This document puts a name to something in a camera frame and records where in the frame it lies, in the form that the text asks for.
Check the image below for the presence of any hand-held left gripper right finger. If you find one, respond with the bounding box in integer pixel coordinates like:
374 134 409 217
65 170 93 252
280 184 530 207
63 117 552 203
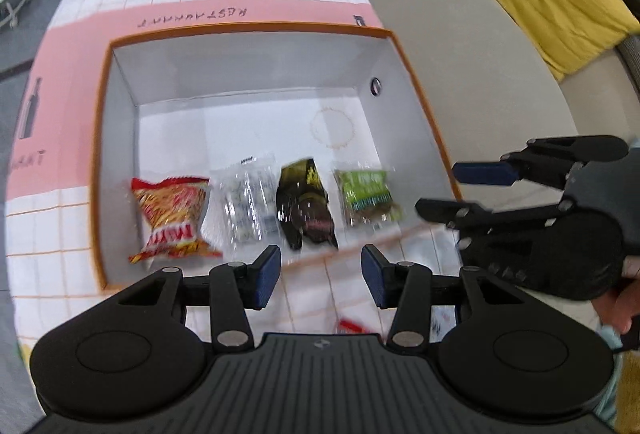
361 244 531 349

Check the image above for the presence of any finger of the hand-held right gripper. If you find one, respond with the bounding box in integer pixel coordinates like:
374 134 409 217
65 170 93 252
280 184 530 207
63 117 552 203
415 198 576 235
452 135 630 189

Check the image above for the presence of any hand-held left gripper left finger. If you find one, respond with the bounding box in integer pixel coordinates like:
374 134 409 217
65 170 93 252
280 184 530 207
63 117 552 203
116 245 282 349

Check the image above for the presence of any orange cardboard box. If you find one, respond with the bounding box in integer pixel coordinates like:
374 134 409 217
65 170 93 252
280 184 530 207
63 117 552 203
91 28 463 291

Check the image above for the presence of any person's right hand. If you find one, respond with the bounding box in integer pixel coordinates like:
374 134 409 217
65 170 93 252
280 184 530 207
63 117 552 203
595 256 640 335

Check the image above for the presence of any small red packet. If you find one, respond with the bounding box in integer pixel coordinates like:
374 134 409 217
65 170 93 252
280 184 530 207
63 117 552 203
336 318 372 336

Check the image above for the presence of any green snack packet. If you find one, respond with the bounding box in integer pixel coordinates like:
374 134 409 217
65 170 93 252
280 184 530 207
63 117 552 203
333 170 404 229

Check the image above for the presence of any small white packet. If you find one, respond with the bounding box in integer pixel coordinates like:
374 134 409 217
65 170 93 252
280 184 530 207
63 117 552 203
430 306 461 341

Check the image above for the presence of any clear plastic snack packet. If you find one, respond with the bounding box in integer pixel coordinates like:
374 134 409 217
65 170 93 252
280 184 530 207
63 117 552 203
210 154 281 245

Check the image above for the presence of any black snack packet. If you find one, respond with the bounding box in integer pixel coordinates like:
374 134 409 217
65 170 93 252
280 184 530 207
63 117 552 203
276 158 340 252

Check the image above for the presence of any red striped snack packet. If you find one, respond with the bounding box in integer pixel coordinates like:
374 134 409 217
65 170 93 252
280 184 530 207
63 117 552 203
129 177 223 263

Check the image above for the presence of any beige sofa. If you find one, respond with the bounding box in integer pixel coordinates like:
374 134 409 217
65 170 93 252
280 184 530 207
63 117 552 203
315 0 640 434

